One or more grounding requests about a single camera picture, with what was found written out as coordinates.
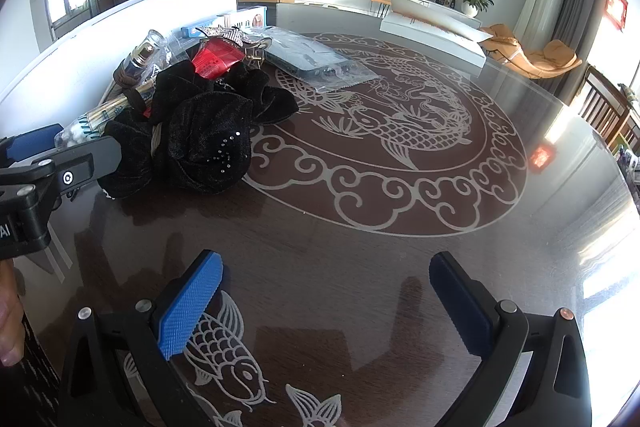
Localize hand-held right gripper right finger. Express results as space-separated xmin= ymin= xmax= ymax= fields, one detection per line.
xmin=429 ymin=251 xmax=593 ymax=427

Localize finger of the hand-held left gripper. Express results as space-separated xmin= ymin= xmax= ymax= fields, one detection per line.
xmin=0 ymin=123 xmax=65 ymax=168
xmin=31 ymin=136 xmax=124 ymax=208

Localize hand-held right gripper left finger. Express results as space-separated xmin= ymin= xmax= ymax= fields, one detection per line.
xmin=59 ymin=249 xmax=226 ymax=427

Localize black velvet rhinestone hair bow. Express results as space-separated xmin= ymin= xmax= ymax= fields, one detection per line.
xmin=97 ymin=59 xmax=256 ymax=200

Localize white cardboard partition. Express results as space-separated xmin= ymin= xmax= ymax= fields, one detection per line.
xmin=0 ymin=0 xmax=239 ymax=128

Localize rhinestone mesh hair clip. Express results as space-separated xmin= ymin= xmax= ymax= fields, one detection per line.
xmin=197 ymin=26 xmax=253 ymax=50

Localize person's left hand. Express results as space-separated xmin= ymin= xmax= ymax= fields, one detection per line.
xmin=0 ymin=259 xmax=27 ymax=368

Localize cotton swab pack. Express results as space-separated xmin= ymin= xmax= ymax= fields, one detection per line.
xmin=52 ymin=107 xmax=118 ymax=150

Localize glass tube with gold card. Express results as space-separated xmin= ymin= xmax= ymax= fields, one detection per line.
xmin=90 ymin=30 xmax=167 ymax=128

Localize red packet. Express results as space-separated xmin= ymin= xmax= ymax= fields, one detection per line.
xmin=191 ymin=38 xmax=241 ymax=80

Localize black velvet scrunchie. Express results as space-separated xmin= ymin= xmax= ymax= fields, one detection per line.
xmin=240 ymin=69 xmax=300 ymax=125

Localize blue and white box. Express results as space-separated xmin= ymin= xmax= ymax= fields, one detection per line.
xmin=181 ymin=6 xmax=267 ymax=40

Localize cluttered side table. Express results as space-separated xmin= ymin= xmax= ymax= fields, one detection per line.
xmin=614 ymin=127 xmax=640 ymax=210

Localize dark wooden chair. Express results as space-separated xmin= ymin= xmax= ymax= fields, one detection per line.
xmin=577 ymin=64 xmax=640 ymax=148

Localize clear bag with grey item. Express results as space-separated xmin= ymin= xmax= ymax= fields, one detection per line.
xmin=264 ymin=26 xmax=384 ymax=94

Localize orange lounge chair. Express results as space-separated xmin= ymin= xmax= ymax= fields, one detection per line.
xmin=480 ymin=23 xmax=584 ymax=80

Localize white low sofa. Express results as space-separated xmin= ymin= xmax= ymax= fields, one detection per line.
xmin=380 ymin=0 xmax=494 ymax=68

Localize grey curtain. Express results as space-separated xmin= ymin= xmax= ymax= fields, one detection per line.
xmin=554 ymin=0 xmax=609 ymax=104

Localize red wall hanging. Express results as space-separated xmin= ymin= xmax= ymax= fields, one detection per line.
xmin=605 ymin=0 xmax=630 ymax=30

